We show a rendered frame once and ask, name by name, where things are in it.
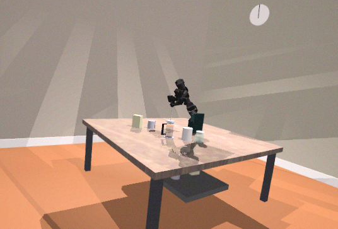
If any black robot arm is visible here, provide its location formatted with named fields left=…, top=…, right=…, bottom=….
left=174, top=79, right=198, bottom=116

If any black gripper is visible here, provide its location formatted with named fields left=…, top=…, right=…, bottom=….
left=167, top=93, right=189, bottom=106

